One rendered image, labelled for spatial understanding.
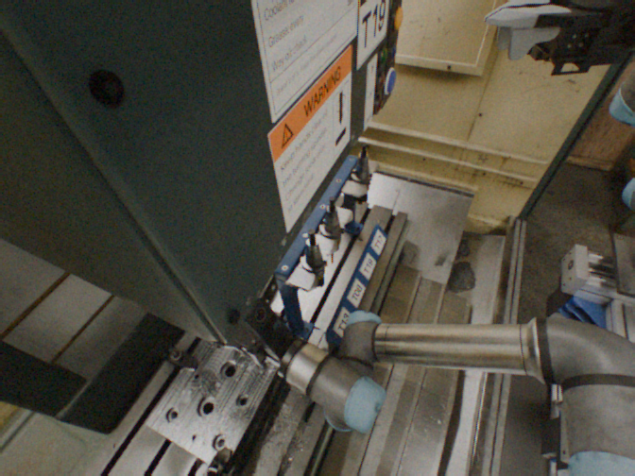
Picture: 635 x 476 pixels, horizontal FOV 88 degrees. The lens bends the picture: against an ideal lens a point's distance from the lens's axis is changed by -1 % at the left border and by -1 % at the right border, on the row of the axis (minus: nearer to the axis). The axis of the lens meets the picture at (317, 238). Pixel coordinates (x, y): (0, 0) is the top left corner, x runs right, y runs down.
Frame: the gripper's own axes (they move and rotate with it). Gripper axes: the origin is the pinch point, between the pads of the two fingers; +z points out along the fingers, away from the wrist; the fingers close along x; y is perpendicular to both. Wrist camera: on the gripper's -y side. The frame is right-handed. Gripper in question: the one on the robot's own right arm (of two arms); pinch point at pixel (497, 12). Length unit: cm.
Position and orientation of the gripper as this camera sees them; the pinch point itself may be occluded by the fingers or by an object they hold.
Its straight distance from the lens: 55.2
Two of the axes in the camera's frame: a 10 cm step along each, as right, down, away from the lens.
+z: -9.9, 1.0, -0.1
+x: -0.9, -7.8, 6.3
